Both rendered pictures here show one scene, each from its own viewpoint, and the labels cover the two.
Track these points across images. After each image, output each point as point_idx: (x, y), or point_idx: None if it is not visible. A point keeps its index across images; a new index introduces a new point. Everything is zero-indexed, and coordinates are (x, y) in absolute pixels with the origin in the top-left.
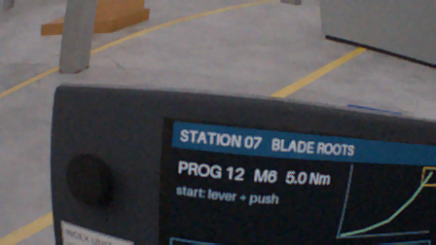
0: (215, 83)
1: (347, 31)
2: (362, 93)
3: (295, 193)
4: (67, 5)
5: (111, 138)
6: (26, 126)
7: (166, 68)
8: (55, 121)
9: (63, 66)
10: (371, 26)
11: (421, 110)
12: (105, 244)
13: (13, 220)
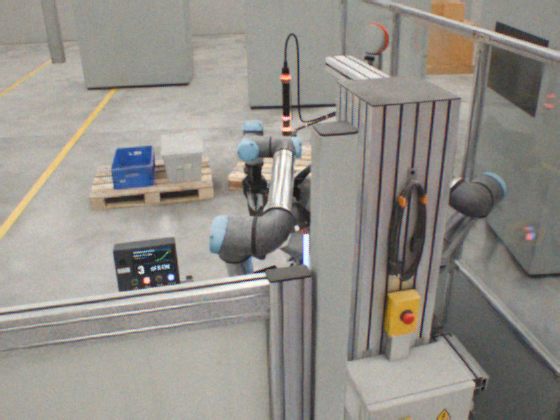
0: (40, 140)
1: (103, 81)
2: (120, 126)
3: (147, 256)
4: None
5: (124, 255)
6: None
7: (11, 135)
8: (114, 255)
9: None
10: (120, 73)
11: (166, 144)
12: (125, 269)
13: None
